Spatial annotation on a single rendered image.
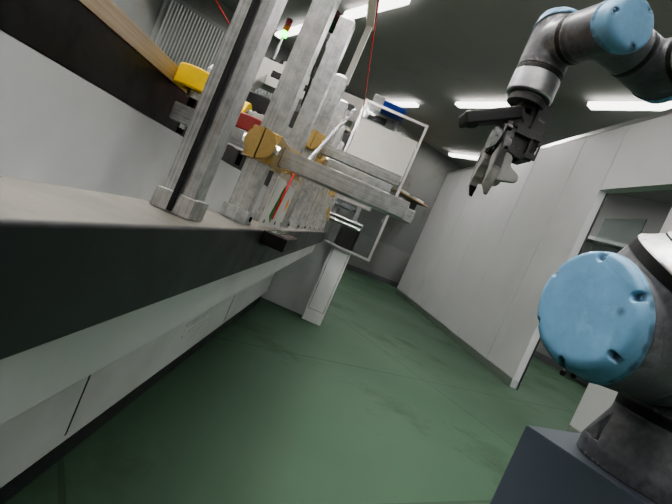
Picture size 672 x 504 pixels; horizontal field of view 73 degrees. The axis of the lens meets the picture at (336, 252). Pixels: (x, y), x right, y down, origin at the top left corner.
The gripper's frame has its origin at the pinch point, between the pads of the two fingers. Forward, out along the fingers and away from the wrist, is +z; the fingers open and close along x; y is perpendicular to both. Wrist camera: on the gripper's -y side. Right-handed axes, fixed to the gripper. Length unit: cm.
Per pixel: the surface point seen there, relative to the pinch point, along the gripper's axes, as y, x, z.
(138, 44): -60, -21, 6
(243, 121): -50, 13, 5
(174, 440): -38, 41, 94
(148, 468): -40, 25, 94
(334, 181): -26.9, -11.9, 11.3
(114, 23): -61, -28, 6
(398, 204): -15.4, -13.0, 10.5
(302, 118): -37.8, 10.0, -0.2
